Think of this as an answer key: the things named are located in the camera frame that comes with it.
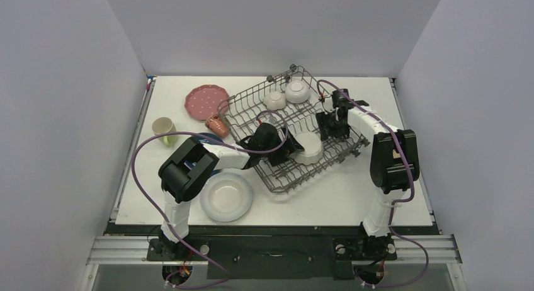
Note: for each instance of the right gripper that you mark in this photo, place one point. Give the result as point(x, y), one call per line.
point(330, 123)

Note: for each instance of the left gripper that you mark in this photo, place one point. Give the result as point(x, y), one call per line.
point(289, 147)

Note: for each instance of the white fluted bowl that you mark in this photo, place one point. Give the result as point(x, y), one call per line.
point(313, 148)

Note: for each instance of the white round bowl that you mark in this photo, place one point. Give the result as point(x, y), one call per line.
point(297, 92)

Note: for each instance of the small white cup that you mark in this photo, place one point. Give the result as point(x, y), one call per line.
point(275, 101)

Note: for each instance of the small orange cup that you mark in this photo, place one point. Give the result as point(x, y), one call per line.
point(217, 126)

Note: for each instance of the white deep plate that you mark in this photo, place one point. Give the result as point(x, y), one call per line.
point(226, 197)

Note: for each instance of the pink polka dot plate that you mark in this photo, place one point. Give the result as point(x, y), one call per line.
point(203, 101)

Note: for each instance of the light green mug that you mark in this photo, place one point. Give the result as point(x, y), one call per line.
point(163, 126)

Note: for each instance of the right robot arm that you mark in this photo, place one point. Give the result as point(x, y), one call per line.
point(394, 163)

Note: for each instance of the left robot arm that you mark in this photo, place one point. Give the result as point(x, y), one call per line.
point(184, 174)

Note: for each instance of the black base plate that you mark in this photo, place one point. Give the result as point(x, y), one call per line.
point(263, 252)

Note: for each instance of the aluminium rail frame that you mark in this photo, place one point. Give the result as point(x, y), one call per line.
point(133, 250)

